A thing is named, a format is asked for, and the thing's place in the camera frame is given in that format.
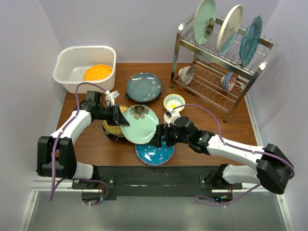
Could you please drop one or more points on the blue red bowl in rack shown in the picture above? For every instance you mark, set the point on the blue red bowl in rack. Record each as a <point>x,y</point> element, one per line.
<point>228,81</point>

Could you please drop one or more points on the white ceramic mug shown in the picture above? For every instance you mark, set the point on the white ceramic mug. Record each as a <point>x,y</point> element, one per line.
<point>166,118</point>

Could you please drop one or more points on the blue-grey blossom plate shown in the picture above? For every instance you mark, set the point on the blue-grey blossom plate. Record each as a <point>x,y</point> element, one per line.
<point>144,87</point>

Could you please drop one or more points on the beige blue plate in rack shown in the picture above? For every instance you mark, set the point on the beige blue plate in rack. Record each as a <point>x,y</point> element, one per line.
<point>229,29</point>

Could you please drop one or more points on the teal scalloped plate in rack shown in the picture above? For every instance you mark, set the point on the teal scalloped plate in rack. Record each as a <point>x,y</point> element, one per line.
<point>250,41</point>

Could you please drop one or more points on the mint flower plate in rack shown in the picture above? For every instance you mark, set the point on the mint flower plate in rack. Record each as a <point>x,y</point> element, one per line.
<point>204,21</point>

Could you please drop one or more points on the brown patterned bowl in rack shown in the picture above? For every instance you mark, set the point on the brown patterned bowl in rack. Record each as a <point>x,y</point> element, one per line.
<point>186,74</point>

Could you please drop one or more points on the mint green flower plate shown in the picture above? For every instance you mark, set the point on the mint green flower plate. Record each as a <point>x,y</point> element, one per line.
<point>142,124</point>

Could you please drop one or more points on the blue dotted scalloped plate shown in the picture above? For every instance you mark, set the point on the blue dotted scalloped plate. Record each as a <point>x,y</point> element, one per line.
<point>154,156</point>

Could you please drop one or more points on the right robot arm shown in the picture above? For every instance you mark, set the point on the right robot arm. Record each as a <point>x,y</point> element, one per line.
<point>265,166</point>

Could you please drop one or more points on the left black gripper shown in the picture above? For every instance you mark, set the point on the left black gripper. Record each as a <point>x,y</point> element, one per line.
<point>117,118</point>

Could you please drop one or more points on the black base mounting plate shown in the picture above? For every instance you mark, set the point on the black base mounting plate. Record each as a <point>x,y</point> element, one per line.
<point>160,181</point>

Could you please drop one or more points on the yellow teal patterned bowl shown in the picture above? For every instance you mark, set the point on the yellow teal patterned bowl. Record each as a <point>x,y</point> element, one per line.
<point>174,100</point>

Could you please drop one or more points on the woven straw round mat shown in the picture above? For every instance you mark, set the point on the woven straw round mat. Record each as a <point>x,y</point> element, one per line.
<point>115,130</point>

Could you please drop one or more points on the black patterned rim plate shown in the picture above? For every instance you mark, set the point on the black patterned rim plate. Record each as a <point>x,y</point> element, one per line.
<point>115,138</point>

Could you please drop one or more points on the orange dotted scalloped plate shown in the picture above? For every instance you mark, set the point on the orange dotted scalloped plate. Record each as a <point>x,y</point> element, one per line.
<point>97,72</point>

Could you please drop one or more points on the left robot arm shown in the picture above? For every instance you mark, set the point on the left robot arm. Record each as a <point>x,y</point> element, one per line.
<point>56,156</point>

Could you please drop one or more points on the white plastic bin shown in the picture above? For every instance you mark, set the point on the white plastic bin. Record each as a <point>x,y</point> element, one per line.
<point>73,62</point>

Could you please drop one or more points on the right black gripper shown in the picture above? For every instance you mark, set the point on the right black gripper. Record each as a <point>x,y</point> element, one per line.
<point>160,131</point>

